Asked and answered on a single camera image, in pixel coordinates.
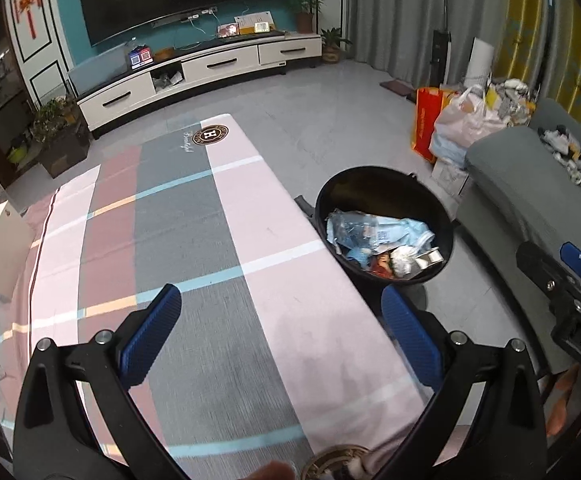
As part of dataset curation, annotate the white TV cabinet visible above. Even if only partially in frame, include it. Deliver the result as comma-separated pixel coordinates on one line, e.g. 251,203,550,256
75,32,322,141

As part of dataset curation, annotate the white storage box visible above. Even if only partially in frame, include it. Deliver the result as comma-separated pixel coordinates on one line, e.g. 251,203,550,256
0,201,36,302

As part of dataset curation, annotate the black white patterned cloth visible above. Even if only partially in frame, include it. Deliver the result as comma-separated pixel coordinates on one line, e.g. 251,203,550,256
538,127,581,196

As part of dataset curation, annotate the orange shopping bag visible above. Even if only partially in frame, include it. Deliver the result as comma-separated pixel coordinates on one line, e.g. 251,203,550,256
411,87,464,161

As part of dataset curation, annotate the black trash bin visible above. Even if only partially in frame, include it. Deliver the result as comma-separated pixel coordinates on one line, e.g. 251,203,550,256
315,165,455,286

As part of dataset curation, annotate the white cardboard box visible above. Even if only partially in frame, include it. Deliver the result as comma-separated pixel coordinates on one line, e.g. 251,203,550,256
431,155,471,201

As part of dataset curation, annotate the dark brown floor mat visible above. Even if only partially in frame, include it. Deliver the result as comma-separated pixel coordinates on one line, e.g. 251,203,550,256
379,79,416,97

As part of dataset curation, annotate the small potted plant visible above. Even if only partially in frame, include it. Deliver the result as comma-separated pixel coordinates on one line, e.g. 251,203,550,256
321,27,352,63

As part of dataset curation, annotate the large white plastic bag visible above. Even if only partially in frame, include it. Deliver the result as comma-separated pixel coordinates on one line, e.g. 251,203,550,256
428,87,509,166

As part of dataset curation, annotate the tall potted plant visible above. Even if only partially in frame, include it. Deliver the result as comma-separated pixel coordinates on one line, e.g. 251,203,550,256
288,0,324,35

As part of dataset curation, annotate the person's right hand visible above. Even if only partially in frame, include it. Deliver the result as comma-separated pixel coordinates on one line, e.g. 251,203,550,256
547,366,581,436

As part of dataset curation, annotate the grey translucent tank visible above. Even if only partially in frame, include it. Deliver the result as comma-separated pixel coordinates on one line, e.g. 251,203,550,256
68,42,131,96

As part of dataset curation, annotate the yellow patterned curtain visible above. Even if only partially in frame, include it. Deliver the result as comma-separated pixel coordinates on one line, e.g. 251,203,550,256
503,0,581,126

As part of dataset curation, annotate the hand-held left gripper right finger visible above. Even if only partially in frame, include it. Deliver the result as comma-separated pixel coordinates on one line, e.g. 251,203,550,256
375,285,549,480

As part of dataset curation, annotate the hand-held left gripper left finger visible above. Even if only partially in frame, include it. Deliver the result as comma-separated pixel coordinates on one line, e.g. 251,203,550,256
13,283,182,480

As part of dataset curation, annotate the pile of patterned clothes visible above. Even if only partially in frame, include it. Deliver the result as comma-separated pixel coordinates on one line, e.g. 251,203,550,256
485,77,539,126

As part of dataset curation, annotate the grey curtain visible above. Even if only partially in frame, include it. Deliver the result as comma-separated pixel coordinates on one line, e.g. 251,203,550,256
343,0,521,86

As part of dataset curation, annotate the clear blue plastic wrapper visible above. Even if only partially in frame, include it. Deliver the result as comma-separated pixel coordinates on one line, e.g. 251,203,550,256
378,217,434,256

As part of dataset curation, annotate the grey sofa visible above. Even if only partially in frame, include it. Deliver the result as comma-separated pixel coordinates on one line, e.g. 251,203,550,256
463,97,581,281

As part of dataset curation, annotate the white board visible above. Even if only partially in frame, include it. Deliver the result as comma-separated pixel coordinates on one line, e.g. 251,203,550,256
465,37,495,86

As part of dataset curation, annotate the upright vacuum cleaner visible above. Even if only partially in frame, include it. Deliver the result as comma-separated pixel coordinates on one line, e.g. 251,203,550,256
431,0,452,88

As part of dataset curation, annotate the white desk calendar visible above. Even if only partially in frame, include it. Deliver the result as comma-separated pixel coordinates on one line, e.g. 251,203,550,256
235,10,274,35

